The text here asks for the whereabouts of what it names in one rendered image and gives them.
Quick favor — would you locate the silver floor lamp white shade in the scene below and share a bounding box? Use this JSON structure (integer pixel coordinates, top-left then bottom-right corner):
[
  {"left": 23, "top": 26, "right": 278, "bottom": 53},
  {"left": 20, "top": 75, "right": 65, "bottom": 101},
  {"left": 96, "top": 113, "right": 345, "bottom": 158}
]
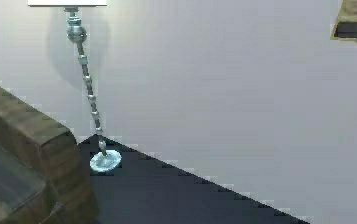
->
[{"left": 27, "top": 0, "right": 123, "bottom": 174}]

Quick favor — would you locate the framed picture tan frame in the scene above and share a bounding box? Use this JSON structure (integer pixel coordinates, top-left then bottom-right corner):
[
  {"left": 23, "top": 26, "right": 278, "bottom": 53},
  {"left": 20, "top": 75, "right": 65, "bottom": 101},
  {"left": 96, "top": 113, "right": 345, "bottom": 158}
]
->
[{"left": 329, "top": 0, "right": 357, "bottom": 42}]

